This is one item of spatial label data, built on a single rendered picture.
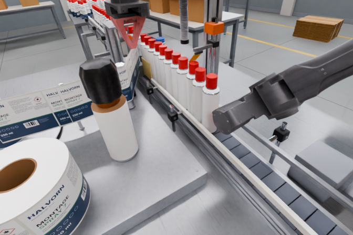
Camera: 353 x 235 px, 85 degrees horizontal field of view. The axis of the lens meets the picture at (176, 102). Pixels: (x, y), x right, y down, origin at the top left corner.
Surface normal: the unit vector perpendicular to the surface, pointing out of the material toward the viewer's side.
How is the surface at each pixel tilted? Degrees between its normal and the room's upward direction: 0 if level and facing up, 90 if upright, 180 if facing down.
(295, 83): 78
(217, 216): 0
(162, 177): 0
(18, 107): 90
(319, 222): 0
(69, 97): 90
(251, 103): 40
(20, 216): 90
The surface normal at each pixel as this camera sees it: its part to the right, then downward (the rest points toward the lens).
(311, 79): -0.71, 0.27
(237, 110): 0.22, -0.28
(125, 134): 0.66, 0.41
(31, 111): 0.40, 0.51
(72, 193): 0.99, 0.03
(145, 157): -0.06, -0.81
